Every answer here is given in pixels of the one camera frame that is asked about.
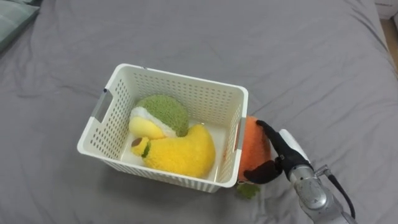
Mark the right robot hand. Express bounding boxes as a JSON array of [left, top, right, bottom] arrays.
[[243, 119, 313, 185]]

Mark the orange carrot soft toy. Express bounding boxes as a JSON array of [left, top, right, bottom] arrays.
[[236, 116, 272, 200]]

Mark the grey bed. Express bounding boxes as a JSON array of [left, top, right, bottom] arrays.
[[0, 0, 398, 224]]

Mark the yellow banana soft toy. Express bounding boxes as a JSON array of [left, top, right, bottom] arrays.
[[131, 123, 216, 179]]

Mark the white perforated plastic basket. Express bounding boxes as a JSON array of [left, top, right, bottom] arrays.
[[76, 63, 249, 194]]

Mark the green melon slice soft toy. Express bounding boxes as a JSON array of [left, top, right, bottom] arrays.
[[128, 94, 190, 141]]

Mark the white furniture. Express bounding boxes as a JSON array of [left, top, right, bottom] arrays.
[[374, 0, 398, 30]]

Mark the grey-green pillow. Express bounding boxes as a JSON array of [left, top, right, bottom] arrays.
[[0, 0, 40, 52]]

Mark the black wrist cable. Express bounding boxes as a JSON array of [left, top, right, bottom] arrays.
[[314, 164, 356, 220]]

